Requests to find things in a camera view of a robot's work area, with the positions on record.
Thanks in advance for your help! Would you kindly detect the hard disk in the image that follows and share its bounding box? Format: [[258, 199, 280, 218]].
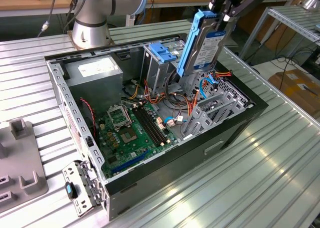
[[176, 9, 227, 78]]

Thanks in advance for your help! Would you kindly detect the orange power wire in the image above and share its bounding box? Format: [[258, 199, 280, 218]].
[[212, 70, 233, 79]]

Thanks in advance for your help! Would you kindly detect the blue data wire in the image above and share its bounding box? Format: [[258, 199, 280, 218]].
[[199, 74, 218, 100]]

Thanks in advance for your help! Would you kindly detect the grey perforated disk bay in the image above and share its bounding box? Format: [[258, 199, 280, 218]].
[[179, 63, 253, 141]]

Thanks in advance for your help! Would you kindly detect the blue plastic drive latch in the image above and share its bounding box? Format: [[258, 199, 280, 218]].
[[147, 42, 185, 63]]

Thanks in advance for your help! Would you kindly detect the grey metal drive cage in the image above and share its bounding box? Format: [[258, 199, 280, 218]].
[[139, 39, 201, 95]]

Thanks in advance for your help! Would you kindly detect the cardboard box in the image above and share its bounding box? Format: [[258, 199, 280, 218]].
[[268, 68, 320, 116]]

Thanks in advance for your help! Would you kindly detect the black RAM slot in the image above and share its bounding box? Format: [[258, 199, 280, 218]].
[[138, 105, 169, 144], [132, 107, 162, 147]]

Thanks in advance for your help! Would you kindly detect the grey power supply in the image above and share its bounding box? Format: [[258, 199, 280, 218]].
[[63, 54, 125, 114]]

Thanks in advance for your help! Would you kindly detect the metal socket cover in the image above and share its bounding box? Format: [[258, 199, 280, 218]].
[[106, 104, 133, 129]]

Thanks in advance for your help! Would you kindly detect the black open PC case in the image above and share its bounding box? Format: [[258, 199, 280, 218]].
[[44, 32, 270, 221]]

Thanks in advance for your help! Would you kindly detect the green motherboard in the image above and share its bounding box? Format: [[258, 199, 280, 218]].
[[96, 102, 180, 179]]

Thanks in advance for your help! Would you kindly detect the blue expansion slot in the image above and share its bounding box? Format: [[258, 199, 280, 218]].
[[110, 150, 151, 175]]

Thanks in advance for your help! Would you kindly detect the black blue latch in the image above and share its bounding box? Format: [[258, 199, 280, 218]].
[[64, 182, 78, 200]]

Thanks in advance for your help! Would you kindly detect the grey parts rack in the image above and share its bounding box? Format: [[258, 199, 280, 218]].
[[0, 118, 50, 210]]

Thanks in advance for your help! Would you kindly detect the orange wire bundle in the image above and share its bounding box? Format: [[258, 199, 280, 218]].
[[144, 87, 201, 124]]

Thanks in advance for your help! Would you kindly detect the yellow wire bundle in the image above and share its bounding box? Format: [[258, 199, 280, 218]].
[[122, 82, 141, 100]]

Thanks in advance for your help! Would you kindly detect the white connector blue wire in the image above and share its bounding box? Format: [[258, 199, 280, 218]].
[[163, 115, 188, 128]]

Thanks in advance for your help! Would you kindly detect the red black twisted wire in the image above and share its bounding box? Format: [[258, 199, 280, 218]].
[[79, 97, 98, 139]]

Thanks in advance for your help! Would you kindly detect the cable with silver plug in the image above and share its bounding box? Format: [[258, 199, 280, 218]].
[[36, 0, 60, 38]]

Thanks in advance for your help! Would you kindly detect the silver slot cover bracket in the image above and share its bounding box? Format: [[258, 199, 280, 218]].
[[61, 160, 107, 218]]

